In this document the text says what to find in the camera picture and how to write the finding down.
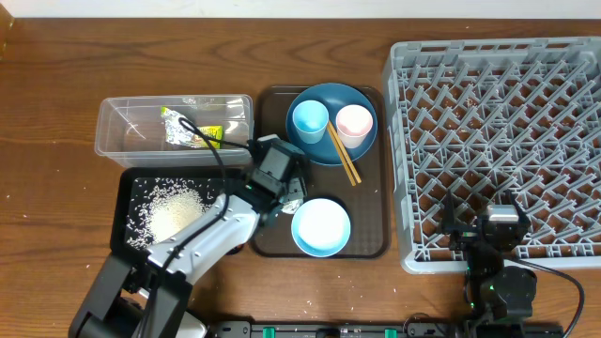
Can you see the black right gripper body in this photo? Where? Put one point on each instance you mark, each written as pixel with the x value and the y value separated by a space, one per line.
pixel 466 234

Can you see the black tray bin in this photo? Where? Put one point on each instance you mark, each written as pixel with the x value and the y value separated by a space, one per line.
pixel 117 242

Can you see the pink cup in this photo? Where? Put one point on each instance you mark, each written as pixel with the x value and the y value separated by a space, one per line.
pixel 353 123

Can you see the dark blue plate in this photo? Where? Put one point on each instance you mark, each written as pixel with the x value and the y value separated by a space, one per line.
pixel 334 97

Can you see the clear plastic bin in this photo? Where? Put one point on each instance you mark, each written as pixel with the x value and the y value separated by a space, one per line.
pixel 132 131

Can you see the grey dishwasher rack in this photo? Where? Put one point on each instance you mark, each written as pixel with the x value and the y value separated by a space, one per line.
pixel 484 118

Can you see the pile of rice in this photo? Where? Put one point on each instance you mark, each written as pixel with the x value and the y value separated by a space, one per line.
pixel 162 206

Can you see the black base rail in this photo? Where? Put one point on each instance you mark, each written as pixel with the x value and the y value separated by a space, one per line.
pixel 412 329

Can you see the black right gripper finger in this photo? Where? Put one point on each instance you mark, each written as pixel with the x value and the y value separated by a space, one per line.
pixel 522 217
pixel 447 223

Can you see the brown serving tray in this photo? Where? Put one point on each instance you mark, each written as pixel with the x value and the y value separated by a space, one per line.
pixel 366 203

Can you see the light blue bowl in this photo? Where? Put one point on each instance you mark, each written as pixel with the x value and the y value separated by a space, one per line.
pixel 321 228

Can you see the wooden chopstick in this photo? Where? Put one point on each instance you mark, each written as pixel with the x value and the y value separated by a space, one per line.
pixel 349 162
pixel 334 139

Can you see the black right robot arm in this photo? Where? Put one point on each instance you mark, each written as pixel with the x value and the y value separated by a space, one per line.
pixel 500 296

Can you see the white paper wrapper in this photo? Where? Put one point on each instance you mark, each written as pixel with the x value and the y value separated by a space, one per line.
pixel 290 207

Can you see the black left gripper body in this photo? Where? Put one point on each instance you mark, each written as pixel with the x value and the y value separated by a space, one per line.
pixel 300 192

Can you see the green foil snack wrapper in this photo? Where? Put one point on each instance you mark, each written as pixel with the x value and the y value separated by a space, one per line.
pixel 177 135

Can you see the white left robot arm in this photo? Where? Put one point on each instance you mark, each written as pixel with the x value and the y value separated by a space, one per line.
pixel 145 293

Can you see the light blue cup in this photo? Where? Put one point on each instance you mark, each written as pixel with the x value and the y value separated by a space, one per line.
pixel 310 119

